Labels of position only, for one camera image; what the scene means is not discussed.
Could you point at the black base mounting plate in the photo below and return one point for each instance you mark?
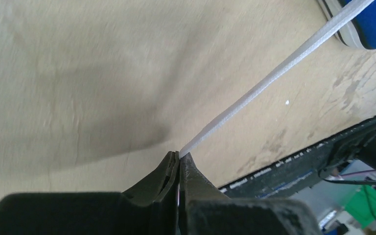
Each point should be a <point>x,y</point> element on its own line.
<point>305,167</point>

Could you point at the blue canvas sneaker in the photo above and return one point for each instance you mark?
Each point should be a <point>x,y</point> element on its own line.
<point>360,32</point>

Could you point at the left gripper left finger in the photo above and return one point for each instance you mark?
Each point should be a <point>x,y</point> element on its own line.
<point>147,208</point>

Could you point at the white shoelace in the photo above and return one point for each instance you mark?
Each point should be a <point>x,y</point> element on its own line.
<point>345,15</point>

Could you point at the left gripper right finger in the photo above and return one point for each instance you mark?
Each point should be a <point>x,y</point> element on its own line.
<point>205,210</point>

